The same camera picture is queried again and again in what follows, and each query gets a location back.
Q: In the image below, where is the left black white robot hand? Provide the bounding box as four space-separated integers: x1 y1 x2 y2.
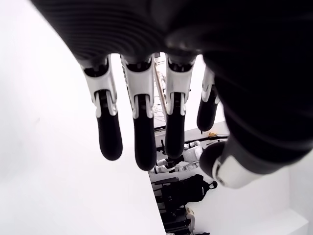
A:
29 0 313 189

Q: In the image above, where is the black backpack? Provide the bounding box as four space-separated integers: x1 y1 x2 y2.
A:
151 174 218 204

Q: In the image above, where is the black equipment case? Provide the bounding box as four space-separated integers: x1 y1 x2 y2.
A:
158 203 194 232

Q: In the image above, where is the white humanoid robot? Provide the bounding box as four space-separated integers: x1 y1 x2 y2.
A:
149 141 208 174

